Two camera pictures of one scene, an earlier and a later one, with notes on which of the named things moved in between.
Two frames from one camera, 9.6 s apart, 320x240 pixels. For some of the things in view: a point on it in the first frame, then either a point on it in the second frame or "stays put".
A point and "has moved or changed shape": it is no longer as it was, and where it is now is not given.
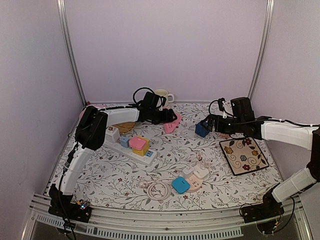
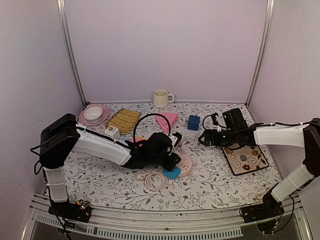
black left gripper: (166, 119) -> (170, 166)
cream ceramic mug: (169, 97) stays put
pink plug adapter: (137, 142) stays put
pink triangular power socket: (169, 127) has moved or changed shape
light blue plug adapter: (124, 141) stays put
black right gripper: (219, 127) -> (207, 133)
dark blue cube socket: (201, 130) has moved or changed shape
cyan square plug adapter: (180, 185) -> (173, 174)
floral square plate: (244, 155) stays put
